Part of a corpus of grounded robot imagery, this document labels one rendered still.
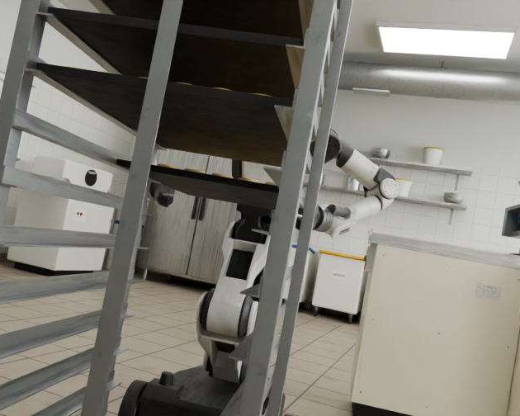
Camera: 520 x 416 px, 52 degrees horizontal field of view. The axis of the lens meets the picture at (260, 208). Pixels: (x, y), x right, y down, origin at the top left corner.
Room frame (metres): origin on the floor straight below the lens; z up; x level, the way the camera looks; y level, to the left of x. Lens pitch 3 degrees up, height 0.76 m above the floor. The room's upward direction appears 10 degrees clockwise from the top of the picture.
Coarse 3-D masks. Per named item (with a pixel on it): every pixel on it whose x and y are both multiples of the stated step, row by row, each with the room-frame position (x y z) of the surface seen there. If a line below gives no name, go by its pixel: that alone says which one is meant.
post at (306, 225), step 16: (352, 0) 1.36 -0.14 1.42; (336, 32) 1.35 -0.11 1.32; (336, 48) 1.35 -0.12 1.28; (336, 64) 1.35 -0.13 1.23; (336, 80) 1.35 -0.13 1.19; (320, 128) 1.35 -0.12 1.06; (320, 144) 1.35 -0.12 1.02; (320, 160) 1.35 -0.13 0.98; (320, 176) 1.35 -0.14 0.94; (304, 208) 1.35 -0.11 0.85; (304, 224) 1.35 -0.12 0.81; (304, 240) 1.35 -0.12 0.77; (304, 256) 1.35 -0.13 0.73; (304, 272) 1.36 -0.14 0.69; (288, 304) 1.35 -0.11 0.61; (288, 320) 1.35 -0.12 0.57; (288, 336) 1.35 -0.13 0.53; (288, 352) 1.35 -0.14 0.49; (272, 384) 1.35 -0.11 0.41; (272, 400) 1.35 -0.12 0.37
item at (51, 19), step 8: (40, 0) 0.81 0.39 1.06; (40, 8) 0.81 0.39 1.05; (40, 16) 0.82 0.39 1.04; (48, 16) 0.81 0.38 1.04; (56, 24) 0.84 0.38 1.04; (64, 24) 0.84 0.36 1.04; (64, 32) 0.87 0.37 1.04; (72, 32) 0.87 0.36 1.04; (72, 40) 0.91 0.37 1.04; (80, 40) 0.90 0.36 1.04; (80, 48) 0.95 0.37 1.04; (88, 48) 0.94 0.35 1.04; (96, 56) 0.98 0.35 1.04; (104, 64) 1.03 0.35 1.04; (112, 72) 1.07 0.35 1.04; (120, 72) 1.07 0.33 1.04
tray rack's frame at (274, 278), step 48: (48, 0) 0.83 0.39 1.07; (144, 96) 0.79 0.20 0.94; (0, 144) 0.81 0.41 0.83; (144, 144) 0.78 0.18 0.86; (288, 144) 0.75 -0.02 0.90; (0, 192) 0.81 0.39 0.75; (144, 192) 0.78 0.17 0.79; (288, 192) 0.75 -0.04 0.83; (288, 240) 0.74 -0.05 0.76; (96, 384) 0.78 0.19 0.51
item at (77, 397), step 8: (112, 376) 1.43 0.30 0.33; (112, 384) 1.41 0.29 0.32; (120, 384) 1.43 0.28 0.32; (72, 392) 1.21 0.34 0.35; (80, 392) 1.25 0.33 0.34; (64, 400) 1.18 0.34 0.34; (72, 400) 1.21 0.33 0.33; (80, 400) 1.25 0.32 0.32; (48, 408) 1.11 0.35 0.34; (56, 408) 1.14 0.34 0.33; (64, 408) 1.18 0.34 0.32; (72, 408) 1.19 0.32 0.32; (80, 408) 1.20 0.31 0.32
